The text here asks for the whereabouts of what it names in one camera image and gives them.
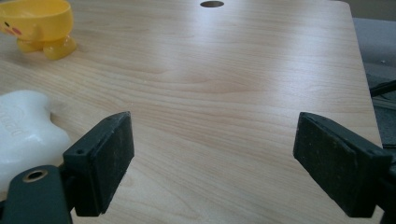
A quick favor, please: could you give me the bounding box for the black cable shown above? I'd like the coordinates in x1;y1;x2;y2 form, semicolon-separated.
369;79;396;98

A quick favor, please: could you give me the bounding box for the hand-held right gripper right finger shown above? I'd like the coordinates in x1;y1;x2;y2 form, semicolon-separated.
292;111;394;218

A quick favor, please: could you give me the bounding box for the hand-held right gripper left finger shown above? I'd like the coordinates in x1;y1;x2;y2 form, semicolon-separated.
62;111;135;217

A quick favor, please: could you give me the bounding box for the yellow duck-shaped bowl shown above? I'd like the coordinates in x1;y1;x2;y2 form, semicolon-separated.
0;0;78;61

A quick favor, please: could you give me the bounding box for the white soap bar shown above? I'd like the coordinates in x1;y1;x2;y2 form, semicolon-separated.
0;90;72;193

